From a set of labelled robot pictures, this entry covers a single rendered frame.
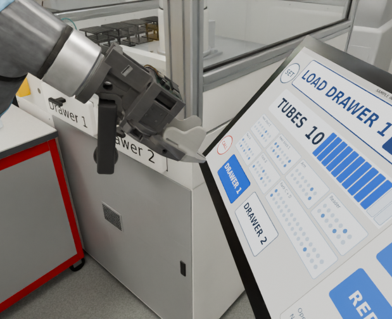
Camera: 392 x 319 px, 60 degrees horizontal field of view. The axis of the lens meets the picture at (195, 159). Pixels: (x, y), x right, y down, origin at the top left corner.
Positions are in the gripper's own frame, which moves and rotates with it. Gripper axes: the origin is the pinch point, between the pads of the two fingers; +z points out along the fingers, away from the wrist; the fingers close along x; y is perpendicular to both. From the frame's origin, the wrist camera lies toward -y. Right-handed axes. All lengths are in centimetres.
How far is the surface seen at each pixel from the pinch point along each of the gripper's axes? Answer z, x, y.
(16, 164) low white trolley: -16, 64, -62
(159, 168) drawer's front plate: 10.9, 30.4, -19.2
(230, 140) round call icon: 7.4, 8.4, 3.6
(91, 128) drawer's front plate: -4, 55, -31
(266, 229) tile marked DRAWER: 7.4, -13.8, 2.3
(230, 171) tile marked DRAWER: 7.4, 1.3, 1.0
